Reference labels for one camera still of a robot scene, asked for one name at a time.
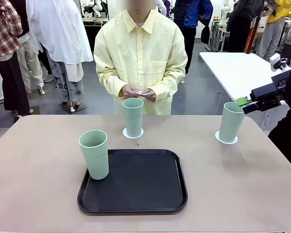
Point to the person's left forearm yellow sleeve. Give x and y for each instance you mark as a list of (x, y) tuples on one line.
[(168, 87)]

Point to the person in yellow top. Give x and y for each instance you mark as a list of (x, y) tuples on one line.
[(269, 36)]

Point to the person in yellow shirt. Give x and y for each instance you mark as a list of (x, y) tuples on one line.
[(138, 48)]

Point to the person in blue jacket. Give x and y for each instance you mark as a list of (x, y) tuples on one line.
[(191, 14)]

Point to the white scalloped paper coaster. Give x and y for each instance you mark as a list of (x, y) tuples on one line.
[(141, 92), (229, 143), (133, 138)]

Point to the black plastic serving tray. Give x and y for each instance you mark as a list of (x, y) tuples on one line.
[(140, 189)]

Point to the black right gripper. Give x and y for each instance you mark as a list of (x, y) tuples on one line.
[(269, 93)]

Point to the person in beige trousers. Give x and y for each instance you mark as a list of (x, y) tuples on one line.
[(31, 68)]

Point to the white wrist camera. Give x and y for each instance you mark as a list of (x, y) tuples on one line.
[(275, 59)]

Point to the person's right forearm yellow sleeve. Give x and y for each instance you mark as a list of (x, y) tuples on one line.
[(110, 85)]

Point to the person in plaid shirt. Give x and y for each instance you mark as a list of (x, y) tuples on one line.
[(4, 36)]

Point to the metal floor base plate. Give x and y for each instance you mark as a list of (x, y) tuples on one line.
[(81, 108)]

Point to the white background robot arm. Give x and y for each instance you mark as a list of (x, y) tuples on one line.
[(223, 12)]

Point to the black bag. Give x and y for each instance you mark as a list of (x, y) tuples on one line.
[(205, 35)]

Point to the person's right hand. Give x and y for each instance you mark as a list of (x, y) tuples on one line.
[(129, 91)]

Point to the white table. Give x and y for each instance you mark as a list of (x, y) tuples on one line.
[(228, 72)]

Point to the person's left hand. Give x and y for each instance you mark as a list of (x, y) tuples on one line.
[(152, 95)]

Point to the light green plastic cup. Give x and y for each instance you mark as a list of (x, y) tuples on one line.
[(97, 165), (133, 119), (230, 126)]

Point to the background workbench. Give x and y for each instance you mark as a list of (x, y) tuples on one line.
[(93, 21)]

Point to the person in black jacket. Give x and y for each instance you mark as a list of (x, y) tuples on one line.
[(242, 21)]

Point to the orange black pole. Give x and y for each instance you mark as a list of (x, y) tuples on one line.
[(251, 36)]

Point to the white black humanoid robot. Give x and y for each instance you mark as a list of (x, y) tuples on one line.
[(94, 7)]

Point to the figure in white shirt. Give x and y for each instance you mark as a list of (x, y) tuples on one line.
[(60, 29)]

